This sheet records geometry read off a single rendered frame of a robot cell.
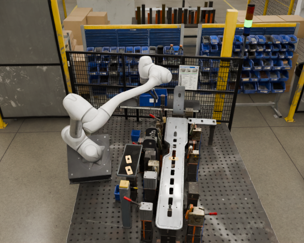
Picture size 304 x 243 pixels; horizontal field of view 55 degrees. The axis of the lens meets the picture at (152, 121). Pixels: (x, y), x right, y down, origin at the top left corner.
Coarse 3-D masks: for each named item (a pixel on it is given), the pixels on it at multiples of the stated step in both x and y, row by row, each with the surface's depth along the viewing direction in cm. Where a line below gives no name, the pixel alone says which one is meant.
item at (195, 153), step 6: (192, 150) 258; (198, 150) 258; (192, 156) 256; (198, 156) 256; (192, 162) 260; (198, 162) 261; (192, 168) 264; (192, 174) 268; (186, 180) 275; (192, 180) 272
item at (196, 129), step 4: (196, 128) 286; (200, 128) 286; (192, 132) 285; (196, 132) 284; (200, 132) 284; (192, 136) 288; (196, 136) 287; (200, 136) 287; (192, 140) 292; (196, 140) 289; (200, 140) 291; (196, 144) 294; (196, 148) 296
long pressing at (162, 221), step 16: (176, 128) 293; (176, 144) 272; (176, 160) 254; (176, 176) 237; (160, 192) 223; (176, 192) 223; (160, 208) 211; (176, 208) 211; (160, 224) 199; (176, 224) 199
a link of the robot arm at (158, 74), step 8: (152, 72) 210; (160, 72) 208; (168, 72) 208; (152, 80) 209; (160, 80) 209; (168, 80) 209; (136, 88) 209; (144, 88) 208; (120, 96) 209; (128, 96) 209; (104, 104) 207; (112, 104) 207; (112, 112) 208
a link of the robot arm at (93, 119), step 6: (90, 108) 201; (84, 114) 199; (90, 114) 199; (96, 114) 200; (102, 114) 202; (84, 120) 199; (90, 120) 199; (96, 120) 199; (102, 120) 201; (84, 126) 199; (90, 126) 198; (96, 126) 200; (90, 132) 200
